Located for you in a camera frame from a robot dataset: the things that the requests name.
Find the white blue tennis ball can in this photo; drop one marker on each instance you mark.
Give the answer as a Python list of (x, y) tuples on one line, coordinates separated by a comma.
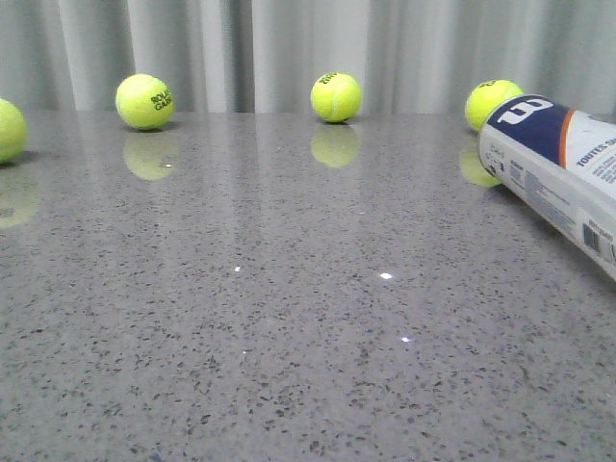
[(560, 162)]

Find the yellow tennis ball centre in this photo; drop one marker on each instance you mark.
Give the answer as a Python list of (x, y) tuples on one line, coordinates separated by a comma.
[(336, 97)]

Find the yellow tennis ball with lettering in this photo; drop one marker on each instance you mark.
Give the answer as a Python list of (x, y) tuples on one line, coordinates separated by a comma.
[(144, 102)]

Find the yellow tennis ball right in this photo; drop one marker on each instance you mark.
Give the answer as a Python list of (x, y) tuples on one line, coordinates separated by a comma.
[(486, 97)]

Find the yellow tennis ball far left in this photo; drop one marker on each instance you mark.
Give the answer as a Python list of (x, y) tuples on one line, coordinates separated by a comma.
[(13, 131)]

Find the grey pleated curtain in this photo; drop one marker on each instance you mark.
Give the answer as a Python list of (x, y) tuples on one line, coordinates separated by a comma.
[(410, 57)]

